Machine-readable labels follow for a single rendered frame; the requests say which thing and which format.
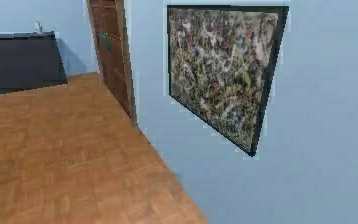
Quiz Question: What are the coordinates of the black cupboard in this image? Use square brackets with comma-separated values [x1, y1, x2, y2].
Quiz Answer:
[0, 31, 69, 98]

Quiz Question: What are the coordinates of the black framed speckled picture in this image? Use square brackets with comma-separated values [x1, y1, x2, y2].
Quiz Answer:
[166, 4, 290, 158]

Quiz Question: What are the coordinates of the brown wooden room door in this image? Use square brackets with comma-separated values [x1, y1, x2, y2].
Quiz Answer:
[86, 0, 138, 128]

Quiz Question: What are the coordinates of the green door handle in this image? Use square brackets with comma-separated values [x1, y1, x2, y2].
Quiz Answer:
[100, 32, 112, 52]

